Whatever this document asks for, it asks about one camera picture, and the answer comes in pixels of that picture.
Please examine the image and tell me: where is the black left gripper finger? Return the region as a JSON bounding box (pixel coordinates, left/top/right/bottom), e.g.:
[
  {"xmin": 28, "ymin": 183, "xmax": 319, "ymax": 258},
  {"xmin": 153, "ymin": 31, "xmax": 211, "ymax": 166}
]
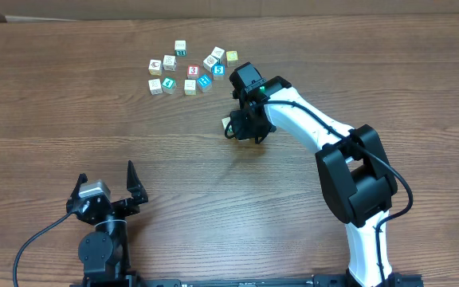
[
  {"xmin": 127, "ymin": 160, "xmax": 148, "ymax": 204},
  {"xmin": 70, "ymin": 173, "xmax": 88, "ymax": 199}
]

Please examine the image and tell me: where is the white block red drawing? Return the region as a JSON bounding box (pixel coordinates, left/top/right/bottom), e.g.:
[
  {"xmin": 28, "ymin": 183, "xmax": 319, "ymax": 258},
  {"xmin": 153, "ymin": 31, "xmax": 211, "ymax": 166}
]
[{"xmin": 222, "ymin": 117, "xmax": 233, "ymax": 133}]

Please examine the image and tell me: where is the red number 3 block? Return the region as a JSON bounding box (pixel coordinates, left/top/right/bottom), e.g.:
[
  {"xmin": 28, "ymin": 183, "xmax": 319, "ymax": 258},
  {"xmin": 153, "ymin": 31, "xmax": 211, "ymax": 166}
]
[{"xmin": 187, "ymin": 65, "xmax": 199, "ymax": 79}]

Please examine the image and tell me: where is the yellow-framed blue picture block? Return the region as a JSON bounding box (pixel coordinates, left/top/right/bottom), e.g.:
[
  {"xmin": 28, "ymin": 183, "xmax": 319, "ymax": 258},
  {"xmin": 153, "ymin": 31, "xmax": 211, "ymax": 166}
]
[{"xmin": 184, "ymin": 79, "xmax": 197, "ymax": 96}]

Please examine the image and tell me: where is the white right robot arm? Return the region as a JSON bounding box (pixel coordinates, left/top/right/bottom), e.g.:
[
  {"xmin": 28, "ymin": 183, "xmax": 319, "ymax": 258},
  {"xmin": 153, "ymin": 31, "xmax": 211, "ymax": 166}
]
[{"xmin": 225, "ymin": 62, "xmax": 400, "ymax": 286}]

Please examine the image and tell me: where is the blue number 5 block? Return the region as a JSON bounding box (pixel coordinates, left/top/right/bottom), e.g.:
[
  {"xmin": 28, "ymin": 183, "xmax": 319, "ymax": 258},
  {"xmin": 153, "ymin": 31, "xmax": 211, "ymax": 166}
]
[{"xmin": 212, "ymin": 64, "xmax": 226, "ymax": 81}]

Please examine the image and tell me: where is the yellow-top wooden block rear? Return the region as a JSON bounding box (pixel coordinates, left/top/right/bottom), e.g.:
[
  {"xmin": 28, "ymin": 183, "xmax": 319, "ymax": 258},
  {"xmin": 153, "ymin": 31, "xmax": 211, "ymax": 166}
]
[{"xmin": 226, "ymin": 51, "xmax": 239, "ymax": 67}]

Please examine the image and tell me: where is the white-top wooden block rear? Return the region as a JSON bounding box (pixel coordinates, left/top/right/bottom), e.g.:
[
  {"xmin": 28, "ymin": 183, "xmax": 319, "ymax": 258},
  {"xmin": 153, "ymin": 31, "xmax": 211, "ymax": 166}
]
[{"xmin": 211, "ymin": 46, "xmax": 226, "ymax": 63}]

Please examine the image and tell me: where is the blue-top wooden block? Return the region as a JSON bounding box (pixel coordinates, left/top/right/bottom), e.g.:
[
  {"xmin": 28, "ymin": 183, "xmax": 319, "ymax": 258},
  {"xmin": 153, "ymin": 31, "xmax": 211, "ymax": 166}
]
[{"xmin": 196, "ymin": 74, "xmax": 212, "ymax": 92}]

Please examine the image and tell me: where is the plain wooden picture block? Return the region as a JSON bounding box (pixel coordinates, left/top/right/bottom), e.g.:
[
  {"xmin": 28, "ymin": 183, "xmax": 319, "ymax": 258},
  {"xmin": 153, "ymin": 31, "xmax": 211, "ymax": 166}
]
[{"xmin": 202, "ymin": 55, "xmax": 218, "ymax": 73}]

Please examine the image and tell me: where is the green letter R block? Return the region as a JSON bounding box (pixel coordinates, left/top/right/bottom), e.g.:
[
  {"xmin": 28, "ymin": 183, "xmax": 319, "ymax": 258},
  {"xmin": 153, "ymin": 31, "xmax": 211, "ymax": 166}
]
[{"xmin": 175, "ymin": 40, "xmax": 186, "ymax": 57}]

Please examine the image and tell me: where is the green number 4 block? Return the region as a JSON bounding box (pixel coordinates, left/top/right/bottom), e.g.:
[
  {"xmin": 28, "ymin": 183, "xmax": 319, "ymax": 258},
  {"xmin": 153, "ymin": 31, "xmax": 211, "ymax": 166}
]
[{"xmin": 162, "ymin": 77, "xmax": 177, "ymax": 94}]

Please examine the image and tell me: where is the leaf picture wooden block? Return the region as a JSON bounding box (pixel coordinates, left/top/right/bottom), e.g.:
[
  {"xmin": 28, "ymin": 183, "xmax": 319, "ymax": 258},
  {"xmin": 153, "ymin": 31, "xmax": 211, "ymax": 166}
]
[{"xmin": 163, "ymin": 55, "xmax": 177, "ymax": 71}]

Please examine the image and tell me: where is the butterfly picture wooden block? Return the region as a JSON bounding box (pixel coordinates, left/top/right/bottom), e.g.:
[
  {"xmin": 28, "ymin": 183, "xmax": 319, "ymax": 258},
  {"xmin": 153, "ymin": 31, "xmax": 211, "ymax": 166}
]
[{"xmin": 148, "ymin": 78, "xmax": 163, "ymax": 95}]

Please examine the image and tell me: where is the yellow-sided boot picture block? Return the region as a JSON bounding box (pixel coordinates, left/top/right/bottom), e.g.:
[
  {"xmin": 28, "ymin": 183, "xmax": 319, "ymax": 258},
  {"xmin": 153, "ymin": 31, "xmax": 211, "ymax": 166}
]
[{"xmin": 148, "ymin": 59, "xmax": 163, "ymax": 76}]

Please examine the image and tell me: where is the cardboard back panel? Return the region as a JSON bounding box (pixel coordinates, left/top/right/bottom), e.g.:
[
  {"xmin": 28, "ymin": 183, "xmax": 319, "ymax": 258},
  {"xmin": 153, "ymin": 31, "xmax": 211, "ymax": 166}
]
[{"xmin": 0, "ymin": 0, "xmax": 459, "ymax": 22}]

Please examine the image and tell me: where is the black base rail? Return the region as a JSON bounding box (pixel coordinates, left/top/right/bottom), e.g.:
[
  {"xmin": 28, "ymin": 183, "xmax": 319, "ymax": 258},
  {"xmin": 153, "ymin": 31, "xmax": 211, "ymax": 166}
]
[{"xmin": 69, "ymin": 273, "xmax": 425, "ymax": 287}]

